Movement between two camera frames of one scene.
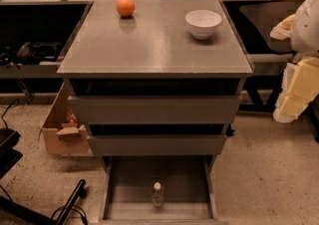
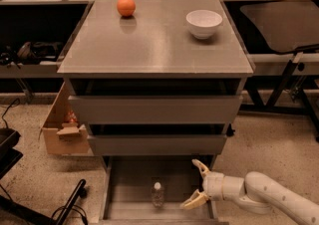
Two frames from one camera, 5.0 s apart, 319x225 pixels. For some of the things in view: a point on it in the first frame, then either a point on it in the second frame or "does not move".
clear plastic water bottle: (158, 195) does not move
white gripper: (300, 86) -> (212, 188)
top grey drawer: (154, 110) does not move
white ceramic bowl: (202, 23) does not move
